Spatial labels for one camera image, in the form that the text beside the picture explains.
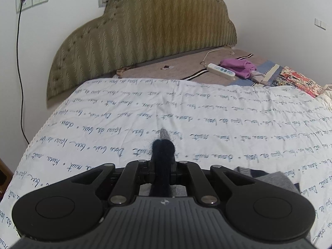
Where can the brown wooden furniture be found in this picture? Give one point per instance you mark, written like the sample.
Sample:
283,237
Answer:
4,176

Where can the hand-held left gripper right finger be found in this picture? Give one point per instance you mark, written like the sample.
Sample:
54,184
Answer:
179,172

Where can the floral patchwork blanket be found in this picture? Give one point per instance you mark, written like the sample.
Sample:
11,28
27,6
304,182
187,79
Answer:
295,80

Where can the white wall switch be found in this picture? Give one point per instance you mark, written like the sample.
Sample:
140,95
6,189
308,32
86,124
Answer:
320,24

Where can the brown striped bed sheet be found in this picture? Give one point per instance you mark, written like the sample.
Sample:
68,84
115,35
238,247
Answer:
181,64

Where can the small dark object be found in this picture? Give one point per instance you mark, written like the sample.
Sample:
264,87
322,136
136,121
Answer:
166,67

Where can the blue striped cloth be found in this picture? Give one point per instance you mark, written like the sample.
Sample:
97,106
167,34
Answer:
269,68

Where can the purple cloth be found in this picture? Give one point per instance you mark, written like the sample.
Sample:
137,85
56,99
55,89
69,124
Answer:
238,66

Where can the pale pink cloth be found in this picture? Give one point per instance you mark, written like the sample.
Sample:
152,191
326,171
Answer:
259,77

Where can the olive padded headboard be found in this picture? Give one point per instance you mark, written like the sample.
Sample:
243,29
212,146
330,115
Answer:
142,31

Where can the white script-printed quilt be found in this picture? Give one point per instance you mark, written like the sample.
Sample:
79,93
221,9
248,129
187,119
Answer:
181,109

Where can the cream quilted blanket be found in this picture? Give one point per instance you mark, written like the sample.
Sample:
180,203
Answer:
326,96

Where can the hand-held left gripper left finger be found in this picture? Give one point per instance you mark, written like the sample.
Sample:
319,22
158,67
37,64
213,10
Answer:
145,172

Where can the white power strip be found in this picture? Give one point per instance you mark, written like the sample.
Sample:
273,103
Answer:
220,70

